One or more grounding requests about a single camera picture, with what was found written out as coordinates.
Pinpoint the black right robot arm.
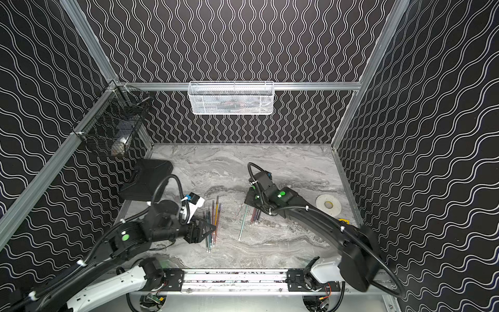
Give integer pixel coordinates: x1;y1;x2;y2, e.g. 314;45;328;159
245;162;406;298

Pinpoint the white wire basket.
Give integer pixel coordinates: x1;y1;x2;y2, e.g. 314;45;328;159
187;87;275;115

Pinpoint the aluminium left side rail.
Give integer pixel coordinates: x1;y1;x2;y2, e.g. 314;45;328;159
1;87;114;248

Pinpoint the black wire basket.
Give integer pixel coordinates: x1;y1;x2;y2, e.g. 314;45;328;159
75;83;152;158

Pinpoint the aluminium corner post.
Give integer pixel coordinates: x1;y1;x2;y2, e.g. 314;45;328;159
331;0;410;151
60;0;119;83

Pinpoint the aluminium corner post right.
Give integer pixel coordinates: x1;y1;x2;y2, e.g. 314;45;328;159
331;0;410;151

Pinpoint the aluminium back rail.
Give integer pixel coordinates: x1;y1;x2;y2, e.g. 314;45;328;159
119;81;361;92

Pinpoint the aluminium corner post left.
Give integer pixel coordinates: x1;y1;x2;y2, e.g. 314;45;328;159
60;0;119;83

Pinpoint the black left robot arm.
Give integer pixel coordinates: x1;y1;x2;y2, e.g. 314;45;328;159
8;174;216;311

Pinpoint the white tape roll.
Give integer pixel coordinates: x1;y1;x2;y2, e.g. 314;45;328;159
315;194;342;217

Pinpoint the black plastic case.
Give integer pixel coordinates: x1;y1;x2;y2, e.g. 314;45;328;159
119;159;174;202

